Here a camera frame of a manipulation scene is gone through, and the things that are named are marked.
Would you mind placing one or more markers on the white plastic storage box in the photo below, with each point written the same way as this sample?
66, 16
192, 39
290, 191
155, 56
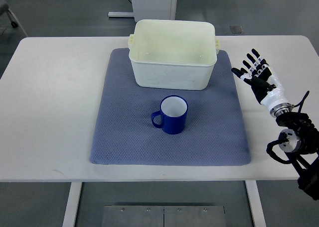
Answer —
173, 54

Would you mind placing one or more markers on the blue mug white inside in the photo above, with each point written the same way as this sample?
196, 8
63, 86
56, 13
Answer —
171, 117

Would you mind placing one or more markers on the white table frame legs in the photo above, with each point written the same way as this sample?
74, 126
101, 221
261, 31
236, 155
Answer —
251, 188

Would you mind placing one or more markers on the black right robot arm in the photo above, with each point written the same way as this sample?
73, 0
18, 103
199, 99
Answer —
300, 137

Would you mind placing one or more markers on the blue textured cloth mat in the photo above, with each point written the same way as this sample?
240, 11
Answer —
149, 126

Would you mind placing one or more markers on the white cabinet with base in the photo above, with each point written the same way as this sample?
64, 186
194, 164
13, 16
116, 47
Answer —
148, 9

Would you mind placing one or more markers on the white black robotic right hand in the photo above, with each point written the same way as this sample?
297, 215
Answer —
264, 82

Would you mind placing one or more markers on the chair with caster wheel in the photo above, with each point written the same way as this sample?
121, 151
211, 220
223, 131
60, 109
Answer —
4, 9

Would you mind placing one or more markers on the grey floor outlet plate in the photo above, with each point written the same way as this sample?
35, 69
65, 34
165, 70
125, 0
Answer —
236, 29

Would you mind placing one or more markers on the metal base plate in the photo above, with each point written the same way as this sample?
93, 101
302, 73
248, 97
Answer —
163, 216

